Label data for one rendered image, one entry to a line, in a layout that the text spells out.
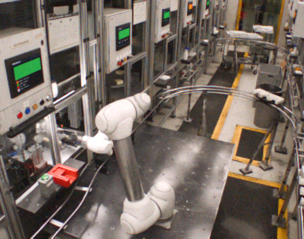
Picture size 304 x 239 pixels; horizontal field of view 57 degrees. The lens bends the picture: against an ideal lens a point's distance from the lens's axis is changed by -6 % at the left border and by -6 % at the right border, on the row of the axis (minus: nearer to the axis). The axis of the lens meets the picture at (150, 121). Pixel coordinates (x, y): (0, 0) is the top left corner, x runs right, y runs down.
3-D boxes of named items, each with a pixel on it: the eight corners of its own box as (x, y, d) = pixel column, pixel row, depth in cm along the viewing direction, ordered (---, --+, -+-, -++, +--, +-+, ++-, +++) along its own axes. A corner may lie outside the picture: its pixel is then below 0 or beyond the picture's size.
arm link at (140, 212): (163, 222, 171) (138, 244, 156) (144, 215, 182) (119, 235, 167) (136, 97, 149) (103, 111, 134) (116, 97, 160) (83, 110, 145)
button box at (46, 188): (48, 198, 166) (44, 182, 160) (37, 194, 168) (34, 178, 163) (56, 190, 172) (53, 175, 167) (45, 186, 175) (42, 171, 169)
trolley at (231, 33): (223, 72, 674) (228, 31, 629) (220, 65, 724) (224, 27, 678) (259, 75, 670) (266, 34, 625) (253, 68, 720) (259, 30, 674)
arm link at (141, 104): (131, 101, 172) (114, 108, 163) (147, 84, 159) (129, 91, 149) (143, 119, 170) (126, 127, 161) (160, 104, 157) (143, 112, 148)
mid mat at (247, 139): (269, 169, 349) (269, 168, 348) (226, 159, 366) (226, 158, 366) (271, 132, 431) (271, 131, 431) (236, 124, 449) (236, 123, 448)
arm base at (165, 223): (180, 207, 196) (180, 201, 194) (169, 230, 178) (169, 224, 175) (155, 200, 202) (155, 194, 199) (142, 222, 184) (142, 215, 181)
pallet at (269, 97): (250, 97, 342) (251, 90, 337) (257, 95, 350) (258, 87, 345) (276, 108, 317) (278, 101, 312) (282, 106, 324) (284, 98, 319)
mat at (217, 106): (212, 153, 375) (212, 153, 375) (169, 144, 394) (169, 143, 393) (249, 52, 858) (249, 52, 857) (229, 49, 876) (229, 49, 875)
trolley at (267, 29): (270, 65, 747) (277, 29, 702) (249, 62, 759) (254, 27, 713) (266, 57, 820) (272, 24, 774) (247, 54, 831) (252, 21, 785)
